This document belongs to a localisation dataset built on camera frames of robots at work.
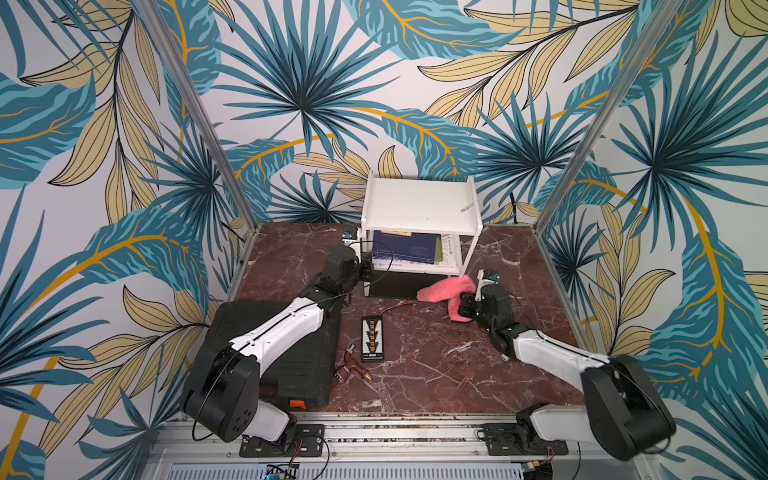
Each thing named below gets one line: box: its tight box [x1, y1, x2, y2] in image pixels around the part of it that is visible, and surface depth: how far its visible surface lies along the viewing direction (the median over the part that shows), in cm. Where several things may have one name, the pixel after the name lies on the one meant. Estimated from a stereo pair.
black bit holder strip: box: [361, 315, 384, 363], surface depth 91 cm
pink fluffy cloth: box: [416, 276, 476, 323], surface depth 88 cm
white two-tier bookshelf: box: [361, 171, 483, 297], surface depth 83 cm
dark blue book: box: [372, 230, 441, 265], surface depth 90 cm
